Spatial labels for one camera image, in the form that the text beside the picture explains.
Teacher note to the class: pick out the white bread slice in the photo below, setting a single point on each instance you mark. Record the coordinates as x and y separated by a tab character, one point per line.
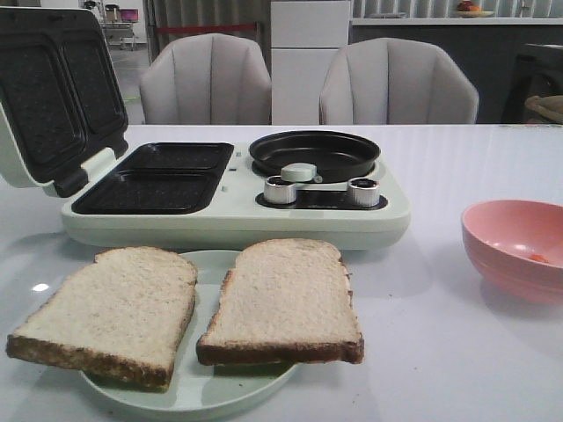
121	317
284	300

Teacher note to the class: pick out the pink plastic bowl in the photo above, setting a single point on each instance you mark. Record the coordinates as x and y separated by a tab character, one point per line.
500	235

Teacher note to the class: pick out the green breakfast maker lid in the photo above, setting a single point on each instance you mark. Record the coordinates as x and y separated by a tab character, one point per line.
60	100

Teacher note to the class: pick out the orange cooked shrimp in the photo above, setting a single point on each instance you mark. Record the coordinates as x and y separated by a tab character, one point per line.
539	258

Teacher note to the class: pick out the green breakfast maker base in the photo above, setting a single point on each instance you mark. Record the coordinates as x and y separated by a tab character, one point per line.
208	196

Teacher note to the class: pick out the left silver control knob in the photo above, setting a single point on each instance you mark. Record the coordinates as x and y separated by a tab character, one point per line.
278	191

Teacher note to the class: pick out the silver control knob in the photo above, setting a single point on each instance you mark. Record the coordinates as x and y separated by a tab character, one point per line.
363	192
278	191

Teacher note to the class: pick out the black round frying pan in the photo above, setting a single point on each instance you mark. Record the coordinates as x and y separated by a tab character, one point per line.
337	156

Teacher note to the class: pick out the right silver control knob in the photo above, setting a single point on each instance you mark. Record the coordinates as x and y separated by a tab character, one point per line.
363	192

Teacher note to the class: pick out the left grey upholstered chair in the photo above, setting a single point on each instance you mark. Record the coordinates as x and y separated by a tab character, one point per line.
209	79

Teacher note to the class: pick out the grey upholstered chair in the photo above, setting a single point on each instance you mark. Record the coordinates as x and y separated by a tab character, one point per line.
209	79
390	81

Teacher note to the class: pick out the right grey upholstered chair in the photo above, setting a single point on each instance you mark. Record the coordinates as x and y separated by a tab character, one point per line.
390	81

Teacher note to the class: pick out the white cabinet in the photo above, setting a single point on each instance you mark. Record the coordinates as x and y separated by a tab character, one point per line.
305	36

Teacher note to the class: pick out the light green round plate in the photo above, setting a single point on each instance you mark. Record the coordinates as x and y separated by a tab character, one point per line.
200	392

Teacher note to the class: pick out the dark counter with white top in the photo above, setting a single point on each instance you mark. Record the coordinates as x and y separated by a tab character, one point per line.
507	59

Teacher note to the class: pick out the fruit bowl on counter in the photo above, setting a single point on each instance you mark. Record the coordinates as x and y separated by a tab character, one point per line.
468	9

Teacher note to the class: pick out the beige cushion at right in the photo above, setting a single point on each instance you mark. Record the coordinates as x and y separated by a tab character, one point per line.
549	108

